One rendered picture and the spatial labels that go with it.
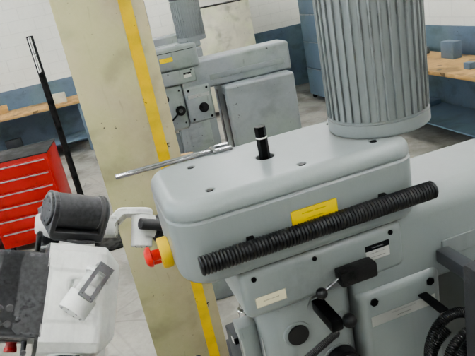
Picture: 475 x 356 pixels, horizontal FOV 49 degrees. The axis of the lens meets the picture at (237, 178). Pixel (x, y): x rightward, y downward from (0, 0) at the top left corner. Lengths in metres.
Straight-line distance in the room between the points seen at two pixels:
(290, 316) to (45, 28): 9.13
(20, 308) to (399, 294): 0.84
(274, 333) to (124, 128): 1.81
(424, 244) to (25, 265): 0.89
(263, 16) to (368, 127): 9.62
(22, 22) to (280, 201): 9.19
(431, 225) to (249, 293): 0.39
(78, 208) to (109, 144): 1.36
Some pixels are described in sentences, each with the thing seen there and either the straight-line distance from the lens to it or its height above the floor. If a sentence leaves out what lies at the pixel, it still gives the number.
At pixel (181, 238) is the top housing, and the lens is 0.88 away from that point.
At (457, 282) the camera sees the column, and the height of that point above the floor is 1.50.
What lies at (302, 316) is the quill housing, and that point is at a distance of 1.05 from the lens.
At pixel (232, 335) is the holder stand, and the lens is 1.73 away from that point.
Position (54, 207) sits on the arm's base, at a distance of 1.34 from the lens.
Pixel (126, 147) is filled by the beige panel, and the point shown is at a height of 1.54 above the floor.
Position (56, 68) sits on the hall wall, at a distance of 9.94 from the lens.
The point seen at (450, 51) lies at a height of 0.98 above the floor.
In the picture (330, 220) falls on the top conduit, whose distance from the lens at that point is 0.90.
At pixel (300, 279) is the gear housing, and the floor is 1.68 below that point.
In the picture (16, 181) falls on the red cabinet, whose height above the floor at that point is 0.77.
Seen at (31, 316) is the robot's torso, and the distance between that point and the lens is 1.31.
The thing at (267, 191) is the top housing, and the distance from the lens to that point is 0.87.
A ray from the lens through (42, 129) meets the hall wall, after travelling 10.09.
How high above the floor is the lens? 2.21
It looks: 20 degrees down
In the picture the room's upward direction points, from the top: 12 degrees counter-clockwise
